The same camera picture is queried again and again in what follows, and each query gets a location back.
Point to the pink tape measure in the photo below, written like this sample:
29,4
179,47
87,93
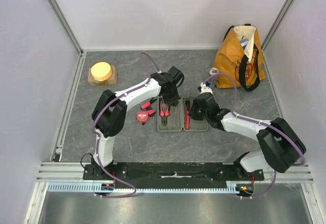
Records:
142,117

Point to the pink utility knife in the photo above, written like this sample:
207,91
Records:
187,117

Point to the yellow tote bag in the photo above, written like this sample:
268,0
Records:
240,57

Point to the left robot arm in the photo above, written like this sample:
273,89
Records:
110,111

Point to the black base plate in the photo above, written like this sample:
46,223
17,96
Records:
131,171

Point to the yellow round sponge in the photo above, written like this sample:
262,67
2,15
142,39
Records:
101,71

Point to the grey cable duct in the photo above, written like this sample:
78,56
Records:
112,188

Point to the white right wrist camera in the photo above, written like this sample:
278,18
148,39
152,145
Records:
203,88

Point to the pink handled pliers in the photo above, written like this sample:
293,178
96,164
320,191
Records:
164,114

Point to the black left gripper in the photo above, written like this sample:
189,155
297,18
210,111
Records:
174,101

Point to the energy drink can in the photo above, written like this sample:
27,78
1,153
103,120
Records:
212,79

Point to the hex keys in pink holder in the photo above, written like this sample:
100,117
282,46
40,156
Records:
148,107

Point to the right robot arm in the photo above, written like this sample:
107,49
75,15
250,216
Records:
280,147

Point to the grey plastic tool case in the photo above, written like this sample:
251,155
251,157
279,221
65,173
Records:
195,126

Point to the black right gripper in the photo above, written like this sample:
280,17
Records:
195,112

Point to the pink handled screwdriver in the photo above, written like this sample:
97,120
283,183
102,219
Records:
175,115

